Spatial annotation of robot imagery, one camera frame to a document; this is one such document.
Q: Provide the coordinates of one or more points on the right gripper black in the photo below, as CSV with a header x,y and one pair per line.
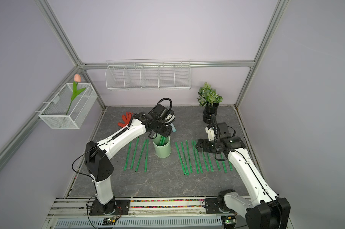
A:
x,y
205,148

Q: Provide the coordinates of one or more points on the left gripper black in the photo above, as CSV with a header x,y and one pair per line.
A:
x,y
167,132

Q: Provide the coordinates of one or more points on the light green metal cup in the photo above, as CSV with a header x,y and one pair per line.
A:
x,y
164,151

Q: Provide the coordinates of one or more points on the fourteenth green straw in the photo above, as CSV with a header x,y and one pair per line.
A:
x,y
134,153

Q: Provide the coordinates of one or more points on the twelfth green straw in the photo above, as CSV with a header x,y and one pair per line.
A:
x,y
146,156

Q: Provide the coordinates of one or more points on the thirteenth green straw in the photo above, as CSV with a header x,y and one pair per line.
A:
x,y
140,156

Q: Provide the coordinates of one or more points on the fifteenth green straw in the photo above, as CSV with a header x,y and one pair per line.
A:
x,y
127,157

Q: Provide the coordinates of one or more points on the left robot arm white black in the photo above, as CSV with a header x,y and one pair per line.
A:
x,y
98,155

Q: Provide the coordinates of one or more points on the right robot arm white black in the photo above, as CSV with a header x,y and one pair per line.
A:
x,y
265,209

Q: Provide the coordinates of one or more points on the bundle of green wrapped straws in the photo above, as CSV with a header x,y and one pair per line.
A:
x,y
162,141

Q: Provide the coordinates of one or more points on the light blue garden trowel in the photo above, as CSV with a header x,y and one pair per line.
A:
x,y
173,128

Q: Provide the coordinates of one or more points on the red work glove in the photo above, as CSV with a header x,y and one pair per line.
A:
x,y
126,119

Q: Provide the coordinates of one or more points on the green plant in black pot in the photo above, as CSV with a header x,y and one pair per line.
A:
x,y
210,100

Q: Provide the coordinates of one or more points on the pink artificial tulip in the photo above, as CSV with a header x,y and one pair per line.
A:
x,y
75,91

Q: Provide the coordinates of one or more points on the white mesh side basket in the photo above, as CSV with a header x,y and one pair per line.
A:
x,y
54,112

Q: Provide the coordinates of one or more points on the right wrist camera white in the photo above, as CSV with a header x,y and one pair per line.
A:
x,y
210,133

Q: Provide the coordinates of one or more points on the white wire wall shelf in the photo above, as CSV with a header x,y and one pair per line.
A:
x,y
148,74

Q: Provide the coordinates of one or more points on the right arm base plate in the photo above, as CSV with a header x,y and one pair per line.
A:
x,y
212,206

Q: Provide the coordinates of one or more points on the white vented cable duct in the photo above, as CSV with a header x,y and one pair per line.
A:
x,y
140,222

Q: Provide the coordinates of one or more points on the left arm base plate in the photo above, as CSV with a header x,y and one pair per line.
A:
x,y
119,207

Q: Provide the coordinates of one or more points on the aluminium front rail frame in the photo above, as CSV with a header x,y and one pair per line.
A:
x,y
78,208

